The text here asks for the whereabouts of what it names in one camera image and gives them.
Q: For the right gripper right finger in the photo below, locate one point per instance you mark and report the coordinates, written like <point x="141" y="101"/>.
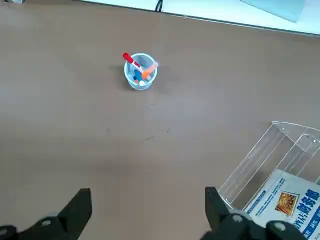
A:
<point x="220" y="217"/>

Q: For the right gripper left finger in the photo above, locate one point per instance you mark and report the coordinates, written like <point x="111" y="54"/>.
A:
<point x="72" y="212"/>

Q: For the clear acrylic three-tier rack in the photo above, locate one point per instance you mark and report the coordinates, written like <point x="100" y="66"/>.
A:
<point x="250" y="180"/>

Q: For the white and blue book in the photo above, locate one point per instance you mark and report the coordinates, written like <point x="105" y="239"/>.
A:
<point x="275" y="190"/>

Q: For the clear plastic pen cup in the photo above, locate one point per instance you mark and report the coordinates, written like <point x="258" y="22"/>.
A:
<point x="146" y="85"/>

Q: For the blue marker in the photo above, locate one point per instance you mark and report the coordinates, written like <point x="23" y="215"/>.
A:
<point x="137" y="75"/>

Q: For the orange marker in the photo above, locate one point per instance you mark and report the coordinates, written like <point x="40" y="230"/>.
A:
<point x="147" y="72"/>

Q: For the red capped marker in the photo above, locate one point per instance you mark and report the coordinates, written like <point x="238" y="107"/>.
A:
<point x="128" y="58"/>

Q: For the pale blue-grey sheet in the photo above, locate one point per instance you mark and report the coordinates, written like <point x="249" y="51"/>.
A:
<point x="275" y="7"/>

